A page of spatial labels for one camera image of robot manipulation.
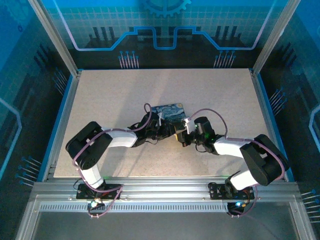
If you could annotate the connector board with lights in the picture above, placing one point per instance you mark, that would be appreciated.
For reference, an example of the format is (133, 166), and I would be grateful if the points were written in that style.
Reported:
(237, 205)
(95, 203)

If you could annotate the long aluminium mounting rail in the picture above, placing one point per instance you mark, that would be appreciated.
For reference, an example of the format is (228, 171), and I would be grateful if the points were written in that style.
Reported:
(162, 187)

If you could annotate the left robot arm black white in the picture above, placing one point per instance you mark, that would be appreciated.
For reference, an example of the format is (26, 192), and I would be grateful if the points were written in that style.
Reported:
(87, 147)

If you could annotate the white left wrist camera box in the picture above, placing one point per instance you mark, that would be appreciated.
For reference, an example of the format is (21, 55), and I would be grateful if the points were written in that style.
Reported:
(160, 117)

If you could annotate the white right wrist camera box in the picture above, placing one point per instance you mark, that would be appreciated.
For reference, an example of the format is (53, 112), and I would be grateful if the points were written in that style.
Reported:
(189, 125)

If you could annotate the starry night print tin box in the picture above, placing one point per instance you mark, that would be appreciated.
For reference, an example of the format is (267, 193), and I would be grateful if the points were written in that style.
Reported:
(172, 112)

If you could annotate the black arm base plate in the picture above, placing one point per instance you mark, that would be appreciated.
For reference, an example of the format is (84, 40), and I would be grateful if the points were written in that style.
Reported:
(82, 193)
(215, 191)

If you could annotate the aluminium frame post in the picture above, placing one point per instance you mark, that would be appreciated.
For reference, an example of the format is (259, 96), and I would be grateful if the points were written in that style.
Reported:
(55, 37)
(275, 35)

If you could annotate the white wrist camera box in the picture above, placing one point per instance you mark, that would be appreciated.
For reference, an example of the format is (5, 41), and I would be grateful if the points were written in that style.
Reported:
(160, 117)
(189, 125)

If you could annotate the aluminium framed clear panel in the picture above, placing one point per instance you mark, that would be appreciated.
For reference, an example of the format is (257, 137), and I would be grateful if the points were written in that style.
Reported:
(162, 225)

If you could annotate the aluminium table side rail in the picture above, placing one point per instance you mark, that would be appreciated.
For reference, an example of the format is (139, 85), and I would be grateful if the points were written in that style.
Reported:
(65, 112)
(265, 107)

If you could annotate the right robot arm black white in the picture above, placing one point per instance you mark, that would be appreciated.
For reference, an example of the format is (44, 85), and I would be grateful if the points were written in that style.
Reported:
(262, 160)

